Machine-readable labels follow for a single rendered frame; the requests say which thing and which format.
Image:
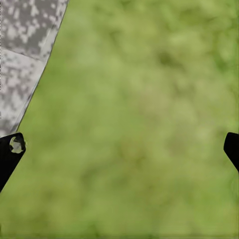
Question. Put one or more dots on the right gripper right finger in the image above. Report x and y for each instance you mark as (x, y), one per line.
(231, 148)

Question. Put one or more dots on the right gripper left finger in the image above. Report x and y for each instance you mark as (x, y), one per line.
(12, 148)

